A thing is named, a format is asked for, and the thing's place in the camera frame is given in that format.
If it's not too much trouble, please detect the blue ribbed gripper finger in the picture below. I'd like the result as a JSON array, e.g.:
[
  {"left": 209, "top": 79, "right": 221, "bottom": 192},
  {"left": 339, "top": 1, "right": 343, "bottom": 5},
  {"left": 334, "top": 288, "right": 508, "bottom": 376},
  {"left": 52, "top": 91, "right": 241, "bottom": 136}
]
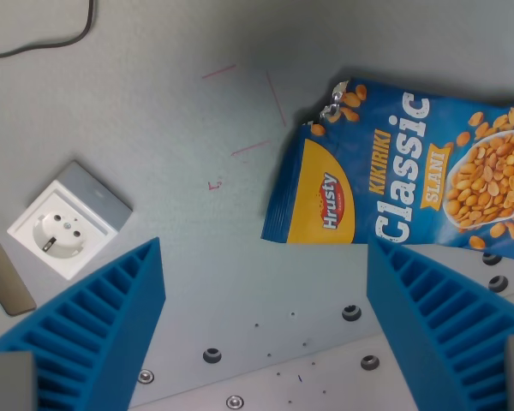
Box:
[
  {"left": 0, "top": 236, "right": 167, "bottom": 411},
  {"left": 366, "top": 234, "right": 514, "bottom": 411}
]

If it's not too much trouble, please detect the brown flat strip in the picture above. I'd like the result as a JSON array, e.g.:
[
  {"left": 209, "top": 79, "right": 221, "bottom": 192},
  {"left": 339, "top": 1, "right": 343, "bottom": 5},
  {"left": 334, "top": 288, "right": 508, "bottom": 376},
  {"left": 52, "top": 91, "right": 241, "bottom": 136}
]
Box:
[{"left": 0, "top": 213, "right": 38, "bottom": 318}]

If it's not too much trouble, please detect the blue peanut snack bag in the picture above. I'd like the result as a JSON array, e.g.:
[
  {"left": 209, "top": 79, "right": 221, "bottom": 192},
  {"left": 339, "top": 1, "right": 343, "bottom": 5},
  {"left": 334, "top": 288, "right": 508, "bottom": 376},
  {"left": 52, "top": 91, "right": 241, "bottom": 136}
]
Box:
[{"left": 260, "top": 77, "right": 514, "bottom": 261}]

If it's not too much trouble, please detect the white wall socket box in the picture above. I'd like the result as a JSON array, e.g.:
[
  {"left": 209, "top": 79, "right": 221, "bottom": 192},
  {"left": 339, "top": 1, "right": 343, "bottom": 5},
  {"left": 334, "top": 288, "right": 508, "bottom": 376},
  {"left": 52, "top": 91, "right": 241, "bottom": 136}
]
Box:
[{"left": 6, "top": 160, "right": 134, "bottom": 282}]

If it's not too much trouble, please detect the black cable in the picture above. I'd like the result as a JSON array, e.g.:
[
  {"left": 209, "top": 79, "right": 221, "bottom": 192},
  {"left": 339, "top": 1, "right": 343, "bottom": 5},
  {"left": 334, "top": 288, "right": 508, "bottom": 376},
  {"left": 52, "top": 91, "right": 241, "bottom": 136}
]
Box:
[{"left": 0, "top": 0, "right": 96, "bottom": 59}]

